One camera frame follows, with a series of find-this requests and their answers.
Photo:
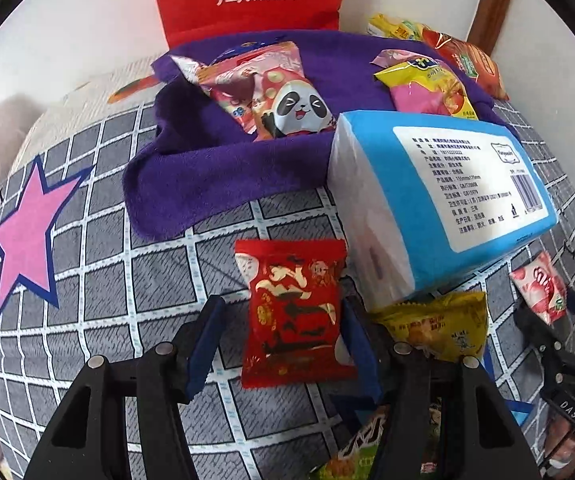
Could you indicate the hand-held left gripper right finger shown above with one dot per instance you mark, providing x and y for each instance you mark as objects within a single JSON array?
[{"x": 362, "y": 355}]

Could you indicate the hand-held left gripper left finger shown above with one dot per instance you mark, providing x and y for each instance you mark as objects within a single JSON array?
[{"x": 202, "y": 350}]

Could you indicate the pink and white candy packet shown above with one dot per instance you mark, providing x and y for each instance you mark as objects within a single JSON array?
[{"x": 537, "y": 280}]

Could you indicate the red and gold snack packet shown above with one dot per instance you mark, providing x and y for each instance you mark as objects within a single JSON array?
[{"x": 292, "y": 310}]

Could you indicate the pink panda snack bag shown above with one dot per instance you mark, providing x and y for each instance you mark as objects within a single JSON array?
[{"x": 287, "y": 105}]

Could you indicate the pink and yellow snack bag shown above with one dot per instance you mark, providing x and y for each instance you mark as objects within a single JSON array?
[{"x": 422, "y": 95}]

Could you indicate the yellow snack packet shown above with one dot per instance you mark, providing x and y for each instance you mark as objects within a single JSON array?
[{"x": 437, "y": 325}]

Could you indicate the green snack packet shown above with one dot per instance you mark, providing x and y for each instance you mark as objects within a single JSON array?
[{"x": 352, "y": 455}]

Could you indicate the grey checked bed sheet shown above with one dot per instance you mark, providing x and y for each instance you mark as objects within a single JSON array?
[{"x": 117, "y": 280}]

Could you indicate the purple towel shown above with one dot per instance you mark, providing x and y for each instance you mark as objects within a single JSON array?
[{"x": 192, "y": 175}]

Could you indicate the blue tissue pack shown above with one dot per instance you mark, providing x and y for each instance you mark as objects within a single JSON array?
[{"x": 407, "y": 185}]

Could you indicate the orange chip bag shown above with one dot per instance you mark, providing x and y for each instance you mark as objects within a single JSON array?
[{"x": 472, "y": 60}]

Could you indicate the white printed pillow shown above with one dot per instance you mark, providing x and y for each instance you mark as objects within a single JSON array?
[{"x": 67, "y": 105}]

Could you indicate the small pink sachet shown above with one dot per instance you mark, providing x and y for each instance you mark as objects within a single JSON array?
[{"x": 387, "y": 56}]

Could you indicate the yellow chip bag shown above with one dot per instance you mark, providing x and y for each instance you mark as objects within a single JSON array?
[{"x": 392, "y": 27}]

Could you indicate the red paper shopping bag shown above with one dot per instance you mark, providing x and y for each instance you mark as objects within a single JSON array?
[{"x": 192, "y": 5}]

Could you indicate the brown wooden door frame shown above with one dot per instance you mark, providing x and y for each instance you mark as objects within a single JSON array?
[{"x": 492, "y": 0}]

